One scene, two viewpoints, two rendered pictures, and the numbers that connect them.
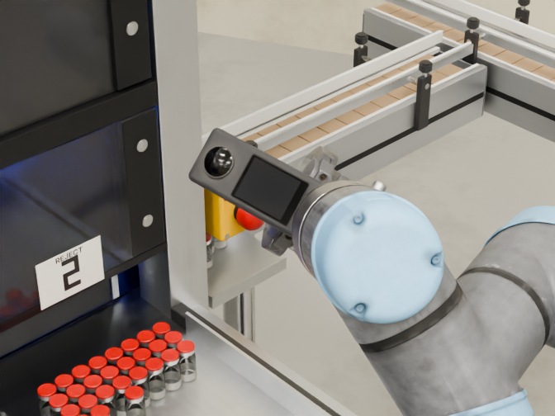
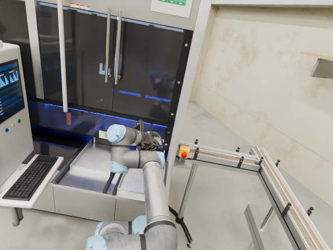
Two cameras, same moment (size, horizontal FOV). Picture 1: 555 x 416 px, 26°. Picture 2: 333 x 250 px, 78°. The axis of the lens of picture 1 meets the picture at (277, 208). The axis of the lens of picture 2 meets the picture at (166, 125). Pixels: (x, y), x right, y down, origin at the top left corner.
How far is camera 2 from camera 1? 0.72 m
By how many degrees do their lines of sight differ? 37
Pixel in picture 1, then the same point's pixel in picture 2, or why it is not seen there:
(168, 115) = (174, 130)
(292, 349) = (222, 202)
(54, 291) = not seen: hidden behind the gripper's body
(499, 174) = not seen: hidden behind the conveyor
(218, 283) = (177, 163)
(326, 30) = (281, 162)
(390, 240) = (114, 129)
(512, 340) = (128, 158)
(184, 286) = (169, 159)
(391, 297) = (110, 137)
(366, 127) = (224, 160)
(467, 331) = (120, 151)
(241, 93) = not seen: hidden behind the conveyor
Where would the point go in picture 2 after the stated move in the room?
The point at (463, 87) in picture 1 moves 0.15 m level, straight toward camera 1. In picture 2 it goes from (252, 166) to (240, 171)
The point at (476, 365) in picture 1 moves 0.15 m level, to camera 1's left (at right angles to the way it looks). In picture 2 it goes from (117, 156) to (99, 138)
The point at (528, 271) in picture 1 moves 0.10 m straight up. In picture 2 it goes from (143, 154) to (146, 133)
